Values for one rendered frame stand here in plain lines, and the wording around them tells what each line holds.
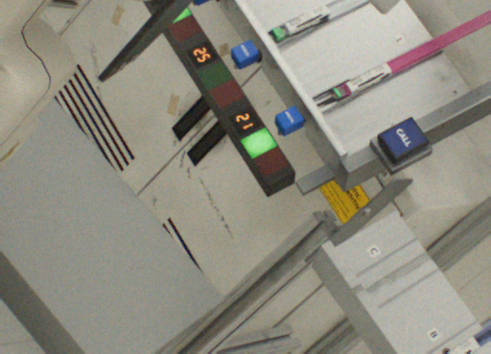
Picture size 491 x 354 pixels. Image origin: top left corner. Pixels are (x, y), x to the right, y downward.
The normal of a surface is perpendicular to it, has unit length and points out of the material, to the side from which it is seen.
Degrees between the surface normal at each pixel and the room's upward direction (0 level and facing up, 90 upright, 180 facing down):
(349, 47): 44
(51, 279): 0
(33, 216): 0
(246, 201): 90
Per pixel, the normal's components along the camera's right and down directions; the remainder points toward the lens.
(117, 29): -0.58, 0.00
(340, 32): 0.04, -0.45
